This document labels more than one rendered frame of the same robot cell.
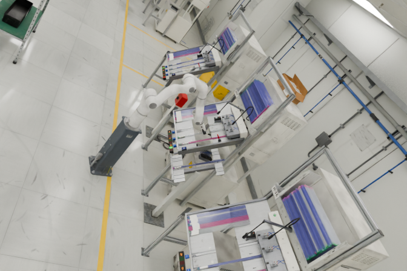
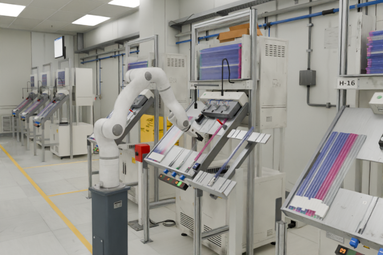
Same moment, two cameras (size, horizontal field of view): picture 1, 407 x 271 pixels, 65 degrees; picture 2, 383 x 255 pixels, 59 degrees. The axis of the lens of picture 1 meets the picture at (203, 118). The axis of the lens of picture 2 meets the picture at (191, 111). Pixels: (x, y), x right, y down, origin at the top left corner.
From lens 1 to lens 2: 139 cm
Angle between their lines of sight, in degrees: 23
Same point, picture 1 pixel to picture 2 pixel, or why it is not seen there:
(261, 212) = (360, 118)
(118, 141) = (109, 224)
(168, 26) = (70, 144)
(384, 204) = not seen: outside the picture
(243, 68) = (175, 81)
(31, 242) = not seen: outside the picture
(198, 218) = (304, 194)
